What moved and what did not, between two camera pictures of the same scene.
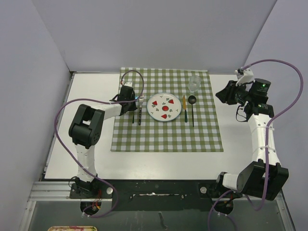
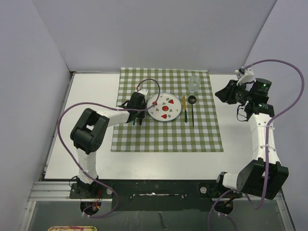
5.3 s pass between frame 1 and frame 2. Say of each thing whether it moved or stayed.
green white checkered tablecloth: stayed
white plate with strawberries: stayed
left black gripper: moved
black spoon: stayed
